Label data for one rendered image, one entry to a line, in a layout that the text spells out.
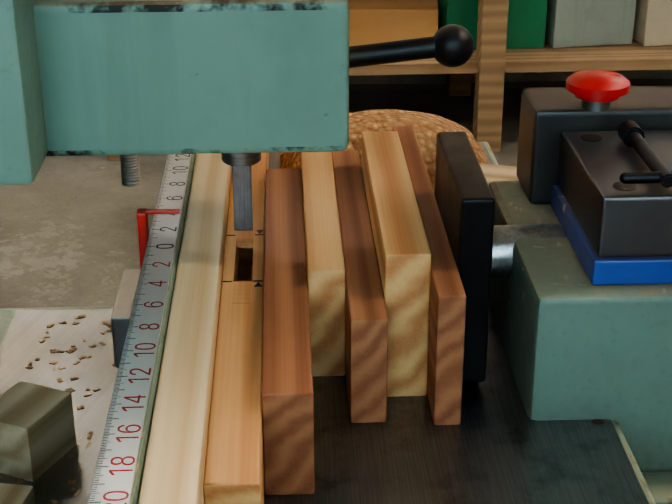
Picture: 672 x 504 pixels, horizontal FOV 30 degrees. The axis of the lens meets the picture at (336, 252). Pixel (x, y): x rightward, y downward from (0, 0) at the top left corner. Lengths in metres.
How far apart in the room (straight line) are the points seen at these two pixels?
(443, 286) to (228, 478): 0.14
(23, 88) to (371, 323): 0.17
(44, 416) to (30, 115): 0.21
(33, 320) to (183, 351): 0.38
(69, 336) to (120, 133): 0.30
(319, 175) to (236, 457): 0.25
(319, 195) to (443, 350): 0.14
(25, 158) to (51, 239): 2.50
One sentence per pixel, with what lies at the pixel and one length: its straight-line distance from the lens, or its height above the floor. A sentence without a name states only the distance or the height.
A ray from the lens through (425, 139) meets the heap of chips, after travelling 0.81.
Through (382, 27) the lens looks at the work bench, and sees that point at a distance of 3.55.
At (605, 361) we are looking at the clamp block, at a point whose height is 0.93.
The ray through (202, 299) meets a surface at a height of 0.95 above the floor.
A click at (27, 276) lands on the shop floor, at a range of 2.86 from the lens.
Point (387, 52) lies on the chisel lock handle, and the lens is 0.59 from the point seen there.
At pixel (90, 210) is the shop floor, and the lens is 3.19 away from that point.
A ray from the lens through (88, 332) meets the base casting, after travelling 0.85.
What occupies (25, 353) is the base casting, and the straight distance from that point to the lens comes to 0.84.
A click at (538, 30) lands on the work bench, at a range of 3.64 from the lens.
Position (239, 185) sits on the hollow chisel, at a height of 0.97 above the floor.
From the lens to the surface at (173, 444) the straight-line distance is 0.45.
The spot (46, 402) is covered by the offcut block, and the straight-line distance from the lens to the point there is 0.71.
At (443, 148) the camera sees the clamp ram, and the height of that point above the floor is 0.99.
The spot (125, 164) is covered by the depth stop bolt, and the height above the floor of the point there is 0.97.
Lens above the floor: 1.19
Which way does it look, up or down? 24 degrees down
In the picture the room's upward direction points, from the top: straight up
